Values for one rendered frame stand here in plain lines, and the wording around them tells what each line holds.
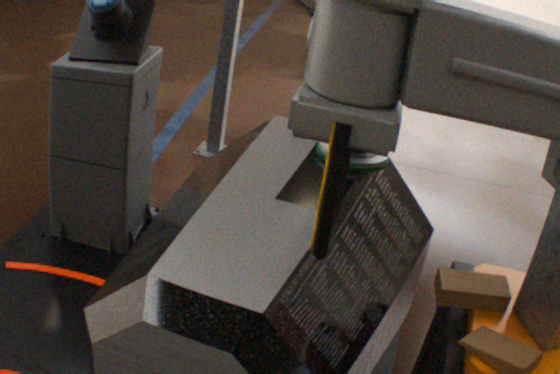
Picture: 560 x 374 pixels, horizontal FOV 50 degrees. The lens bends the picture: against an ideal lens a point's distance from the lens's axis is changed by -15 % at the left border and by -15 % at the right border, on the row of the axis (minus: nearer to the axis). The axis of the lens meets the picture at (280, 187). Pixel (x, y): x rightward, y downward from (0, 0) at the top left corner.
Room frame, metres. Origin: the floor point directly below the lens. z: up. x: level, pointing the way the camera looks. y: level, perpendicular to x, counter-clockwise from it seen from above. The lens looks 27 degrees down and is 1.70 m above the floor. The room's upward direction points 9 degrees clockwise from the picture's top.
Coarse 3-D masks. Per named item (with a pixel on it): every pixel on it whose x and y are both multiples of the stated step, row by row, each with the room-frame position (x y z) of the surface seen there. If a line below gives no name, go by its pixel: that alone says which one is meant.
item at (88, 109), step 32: (64, 64) 2.43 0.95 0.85; (96, 64) 2.46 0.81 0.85; (160, 64) 2.77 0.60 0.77; (64, 96) 2.42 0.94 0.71; (96, 96) 2.41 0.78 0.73; (128, 96) 2.40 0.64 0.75; (64, 128) 2.42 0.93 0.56; (96, 128) 2.41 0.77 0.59; (128, 128) 2.41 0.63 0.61; (64, 160) 2.42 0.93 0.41; (96, 160) 2.41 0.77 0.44; (128, 160) 2.43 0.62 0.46; (64, 192) 2.42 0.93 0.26; (96, 192) 2.41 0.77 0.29; (128, 192) 2.44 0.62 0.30; (64, 224) 2.42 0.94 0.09; (96, 224) 2.41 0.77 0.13; (128, 224) 2.45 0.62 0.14
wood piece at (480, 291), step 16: (448, 272) 1.37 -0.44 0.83; (464, 272) 1.38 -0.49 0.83; (480, 272) 1.38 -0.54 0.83; (448, 288) 1.30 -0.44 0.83; (464, 288) 1.30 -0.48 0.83; (480, 288) 1.31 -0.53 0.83; (496, 288) 1.32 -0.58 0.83; (448, 304) 1.29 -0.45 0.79; (464, 304) 1.29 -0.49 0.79; (480, 304) 1.29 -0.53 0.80; (496, 304) 1.29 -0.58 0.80
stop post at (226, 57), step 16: (240, 0) 3.57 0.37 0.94; (224, 16) 3.57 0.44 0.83; (240, 16) 3.61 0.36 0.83; (224, 32) 3.57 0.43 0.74; (224, 48) 3.56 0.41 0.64; (224, 64) 3.56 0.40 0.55; (224, 80) 3.56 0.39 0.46; (224, 96) 3.56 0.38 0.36; (224, 112) 3.57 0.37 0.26; (208, 128) 3.57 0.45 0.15; (224, 128) 3.61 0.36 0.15; (208, 144) 3.57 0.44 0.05; (224, 144) 3.69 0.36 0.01
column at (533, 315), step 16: (544, 224) 1.30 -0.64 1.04; (544, 240) 1.28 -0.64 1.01; (544, 256) 1.26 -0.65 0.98; (528, 272) 1.29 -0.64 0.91; (544, 272) 1.24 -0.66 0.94; (528, 288) 1.27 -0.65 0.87; (544, 288) 1.22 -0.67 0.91; (528, 304) 1.25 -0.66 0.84; (544, 304) 1.19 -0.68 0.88; (528, 320) 1.22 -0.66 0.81; (544, 320) 1.17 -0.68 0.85; (544, 336) 1.15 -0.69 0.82
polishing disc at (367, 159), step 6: (318, 144) 1.87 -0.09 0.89; (324, 144) 1.87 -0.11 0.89; (324, 150) 1.83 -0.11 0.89; (354, 156) 1.82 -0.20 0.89; (360, 156) 1.83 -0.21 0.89; (366, 156) 1.84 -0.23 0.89; (372, 156) 1.84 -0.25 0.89; (378, 156) 1.85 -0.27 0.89; (354, 162) 1.78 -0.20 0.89; (360, 162) 1.79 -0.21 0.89; (366, 162) 1.79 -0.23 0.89; (372, 162) 1.80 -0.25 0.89; (378, 162) 1.81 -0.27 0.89; (384, 162) 1.83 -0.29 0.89
